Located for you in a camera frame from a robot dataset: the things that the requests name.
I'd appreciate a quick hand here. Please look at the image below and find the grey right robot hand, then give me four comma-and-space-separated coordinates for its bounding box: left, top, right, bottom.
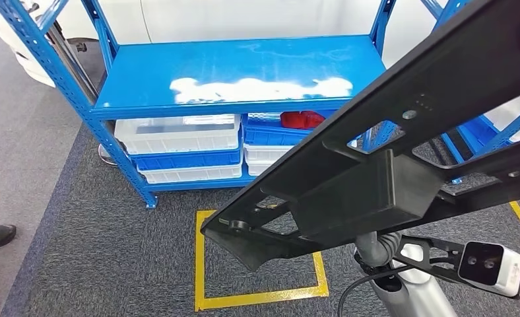
354, 231, 383, 268

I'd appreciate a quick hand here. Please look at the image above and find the black plastic bracket part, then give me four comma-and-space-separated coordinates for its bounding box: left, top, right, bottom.
200, 0, 520, 273

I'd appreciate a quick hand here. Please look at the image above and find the red plastic part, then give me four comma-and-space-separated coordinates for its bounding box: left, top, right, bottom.
280, 110, 327, 131

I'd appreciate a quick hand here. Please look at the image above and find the blue metal shelf rack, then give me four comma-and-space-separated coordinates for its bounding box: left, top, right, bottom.
0, 0, 397, 210
418, 0, 520, 186

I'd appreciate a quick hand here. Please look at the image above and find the yellow floor tape square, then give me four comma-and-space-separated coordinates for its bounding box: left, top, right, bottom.
193, 209, 331, 313

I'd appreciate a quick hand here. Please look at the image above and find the white plastic bin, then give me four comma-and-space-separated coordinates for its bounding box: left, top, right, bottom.
245, 160, 279, 177
139, 162, 244, 185
244, 143, 297, 164
114, 114, 242, 155

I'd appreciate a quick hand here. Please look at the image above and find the white car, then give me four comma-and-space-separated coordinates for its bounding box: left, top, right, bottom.
0, 0, 520, 143

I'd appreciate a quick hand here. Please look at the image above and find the black camera cable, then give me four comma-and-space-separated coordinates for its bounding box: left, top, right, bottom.
337, 264, 403, 317

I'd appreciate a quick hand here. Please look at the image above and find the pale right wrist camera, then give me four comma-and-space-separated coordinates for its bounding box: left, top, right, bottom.
457, 241, 520, 299

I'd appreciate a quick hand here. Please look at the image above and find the silver stanchion post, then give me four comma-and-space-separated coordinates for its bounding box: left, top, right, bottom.
44, 19, 120, 168

